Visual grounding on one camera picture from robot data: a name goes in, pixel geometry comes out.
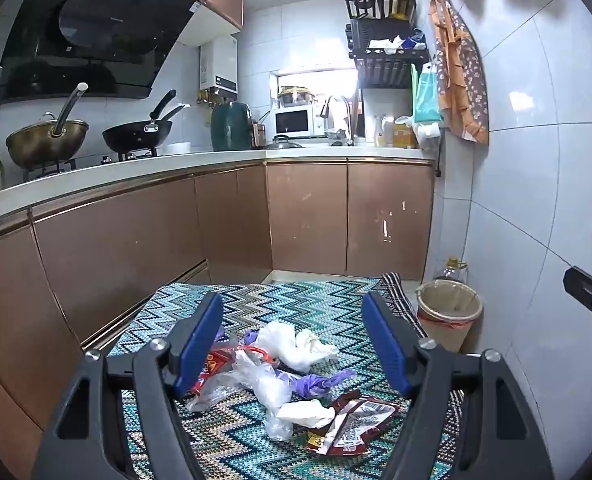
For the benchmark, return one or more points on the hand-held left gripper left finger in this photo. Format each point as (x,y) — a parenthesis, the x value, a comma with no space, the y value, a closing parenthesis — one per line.
(201,340)

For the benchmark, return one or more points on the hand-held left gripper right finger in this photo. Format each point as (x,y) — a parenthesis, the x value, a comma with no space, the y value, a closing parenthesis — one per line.
(386,345)

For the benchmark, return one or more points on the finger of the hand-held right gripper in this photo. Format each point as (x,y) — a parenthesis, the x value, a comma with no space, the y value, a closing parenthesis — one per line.
(588,292)

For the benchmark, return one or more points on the red snack wrapper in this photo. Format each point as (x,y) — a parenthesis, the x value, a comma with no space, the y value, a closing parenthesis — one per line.
(216,365)

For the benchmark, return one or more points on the small purple plastic piece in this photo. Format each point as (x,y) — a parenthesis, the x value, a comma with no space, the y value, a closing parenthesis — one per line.
(253,338)

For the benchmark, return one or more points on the white tissue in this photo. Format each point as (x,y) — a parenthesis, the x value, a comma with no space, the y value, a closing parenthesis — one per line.
(318,347)
(306,412)

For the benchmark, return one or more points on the purple plastic wrapper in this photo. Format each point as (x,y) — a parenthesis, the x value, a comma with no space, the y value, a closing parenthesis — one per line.
(321,382)

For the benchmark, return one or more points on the white plastic bag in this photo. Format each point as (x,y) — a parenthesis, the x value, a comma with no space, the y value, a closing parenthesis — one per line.
(278,342)

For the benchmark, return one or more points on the brown snack wrapper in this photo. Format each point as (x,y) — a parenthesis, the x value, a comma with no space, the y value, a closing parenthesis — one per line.
(361,420)

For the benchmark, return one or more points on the clear plastic bag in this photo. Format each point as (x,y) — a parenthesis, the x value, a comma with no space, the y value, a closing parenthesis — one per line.
(268,392)

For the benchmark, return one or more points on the beige wastebasket with liner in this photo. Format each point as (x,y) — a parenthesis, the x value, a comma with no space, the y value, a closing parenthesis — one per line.
(446,332)

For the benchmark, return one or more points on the zigzag patterned mat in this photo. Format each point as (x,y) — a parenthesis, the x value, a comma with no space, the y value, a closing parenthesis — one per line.
(301,305)

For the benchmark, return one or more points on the clear oil bottle yellow cap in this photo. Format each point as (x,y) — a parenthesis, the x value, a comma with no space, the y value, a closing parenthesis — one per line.
(451,271)

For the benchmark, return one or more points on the brown kitchen counter cabinets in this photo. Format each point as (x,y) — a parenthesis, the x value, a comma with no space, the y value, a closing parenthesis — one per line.
(126,240)

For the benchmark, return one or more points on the gas stove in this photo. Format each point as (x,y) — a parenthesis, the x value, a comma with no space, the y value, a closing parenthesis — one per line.
(91,161)

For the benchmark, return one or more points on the yellow package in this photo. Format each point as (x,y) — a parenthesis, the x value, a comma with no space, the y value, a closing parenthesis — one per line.
(405,135)

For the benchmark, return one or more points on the small brown appliance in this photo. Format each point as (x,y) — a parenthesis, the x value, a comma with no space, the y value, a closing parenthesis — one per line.
(259,136)

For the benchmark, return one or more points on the white bottle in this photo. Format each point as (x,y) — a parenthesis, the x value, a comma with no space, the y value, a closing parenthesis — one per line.
(379,132)

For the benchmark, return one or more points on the black frying pan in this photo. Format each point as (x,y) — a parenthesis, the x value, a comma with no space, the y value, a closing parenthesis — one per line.
(136,137)

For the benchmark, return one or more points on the glass pot lid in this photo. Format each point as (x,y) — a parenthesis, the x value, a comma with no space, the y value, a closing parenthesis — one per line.
(282,142)

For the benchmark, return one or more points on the clear bag with white items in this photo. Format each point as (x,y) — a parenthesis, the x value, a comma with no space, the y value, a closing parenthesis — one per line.
(427,135)

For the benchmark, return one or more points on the dark green appliance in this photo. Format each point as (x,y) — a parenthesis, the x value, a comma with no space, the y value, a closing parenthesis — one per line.
(230,127)

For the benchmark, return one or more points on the wooden cutting board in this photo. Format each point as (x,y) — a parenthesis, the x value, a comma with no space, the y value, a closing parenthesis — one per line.
(357,117)

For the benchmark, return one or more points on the metal faucet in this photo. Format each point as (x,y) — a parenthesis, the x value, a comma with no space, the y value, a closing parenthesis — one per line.
(347,115)

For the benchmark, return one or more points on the orange floral apron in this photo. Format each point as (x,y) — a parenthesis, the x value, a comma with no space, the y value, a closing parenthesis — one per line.
(458,75)

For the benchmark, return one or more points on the white microwave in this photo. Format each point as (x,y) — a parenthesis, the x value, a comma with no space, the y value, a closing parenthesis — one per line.
(296,122)

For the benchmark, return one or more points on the teal plastic bag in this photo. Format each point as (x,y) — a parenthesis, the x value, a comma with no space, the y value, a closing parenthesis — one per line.
(427,95)

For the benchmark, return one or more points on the brass wok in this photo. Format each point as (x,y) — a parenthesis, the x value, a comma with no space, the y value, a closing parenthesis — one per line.
(41,146)

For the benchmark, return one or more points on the glass bowl with yellow rim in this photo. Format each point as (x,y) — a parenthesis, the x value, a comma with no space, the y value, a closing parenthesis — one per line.
(296,97)

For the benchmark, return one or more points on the white water heater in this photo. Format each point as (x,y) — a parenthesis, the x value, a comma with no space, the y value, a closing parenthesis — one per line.
(223,65)

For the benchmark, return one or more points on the black dish rack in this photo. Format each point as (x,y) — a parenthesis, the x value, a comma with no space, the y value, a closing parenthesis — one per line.
(386,67)

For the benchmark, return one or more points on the blue cloth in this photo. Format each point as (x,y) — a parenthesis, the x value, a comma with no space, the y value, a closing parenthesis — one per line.
(416,39)

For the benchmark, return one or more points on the white rag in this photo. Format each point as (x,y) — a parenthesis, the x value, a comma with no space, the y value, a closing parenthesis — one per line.
(383,45)

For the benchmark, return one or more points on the black range hood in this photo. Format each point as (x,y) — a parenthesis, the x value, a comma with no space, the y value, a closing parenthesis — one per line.
(101,35)

